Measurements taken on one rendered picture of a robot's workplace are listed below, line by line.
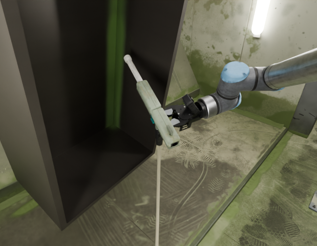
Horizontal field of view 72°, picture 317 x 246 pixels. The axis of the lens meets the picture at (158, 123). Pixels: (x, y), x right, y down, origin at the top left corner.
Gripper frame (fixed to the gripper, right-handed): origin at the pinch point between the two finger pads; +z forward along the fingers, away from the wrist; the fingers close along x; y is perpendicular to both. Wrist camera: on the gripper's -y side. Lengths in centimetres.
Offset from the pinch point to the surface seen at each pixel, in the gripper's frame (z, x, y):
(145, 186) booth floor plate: 4, 5, 91
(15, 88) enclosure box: 34.9, 3.0, -31.5
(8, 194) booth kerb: 91, 36, 84
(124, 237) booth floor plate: 28, -22, 75
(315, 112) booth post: -167, 3, 90
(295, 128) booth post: -159, 3, 114
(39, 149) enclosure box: 37.1, -4.3, -16.0
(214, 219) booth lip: -26, -36, 78
